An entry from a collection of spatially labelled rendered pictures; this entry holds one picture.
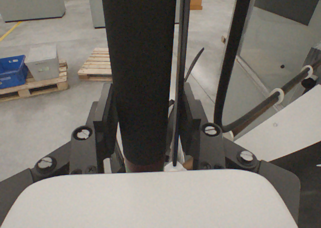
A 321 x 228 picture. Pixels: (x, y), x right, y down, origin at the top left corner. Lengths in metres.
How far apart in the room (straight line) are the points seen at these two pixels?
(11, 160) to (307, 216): 2.35
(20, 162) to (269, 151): 2.16
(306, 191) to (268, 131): 0.33
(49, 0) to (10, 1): 1.12
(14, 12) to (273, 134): 7.55
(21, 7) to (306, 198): 7.55
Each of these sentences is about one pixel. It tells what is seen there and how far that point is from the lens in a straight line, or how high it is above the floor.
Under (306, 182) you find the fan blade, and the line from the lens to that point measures 0.29.
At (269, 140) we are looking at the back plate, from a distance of 0.57.
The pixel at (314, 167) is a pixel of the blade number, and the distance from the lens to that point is 0.31.
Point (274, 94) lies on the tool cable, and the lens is 0.39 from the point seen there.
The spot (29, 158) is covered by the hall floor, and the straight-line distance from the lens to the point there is 2.31.
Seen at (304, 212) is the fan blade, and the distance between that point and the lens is 0.25.
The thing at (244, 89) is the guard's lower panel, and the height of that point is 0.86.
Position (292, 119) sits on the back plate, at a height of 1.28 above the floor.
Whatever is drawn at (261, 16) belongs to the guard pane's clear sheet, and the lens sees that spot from 1.41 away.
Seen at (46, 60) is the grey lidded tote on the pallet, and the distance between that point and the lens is 3.04.
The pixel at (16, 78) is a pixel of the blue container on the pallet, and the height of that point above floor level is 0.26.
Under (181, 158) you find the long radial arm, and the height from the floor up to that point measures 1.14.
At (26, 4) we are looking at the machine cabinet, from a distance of 7.49.
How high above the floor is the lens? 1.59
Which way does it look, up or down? 39 degrees down
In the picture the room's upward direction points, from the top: 2 degrees clockwise
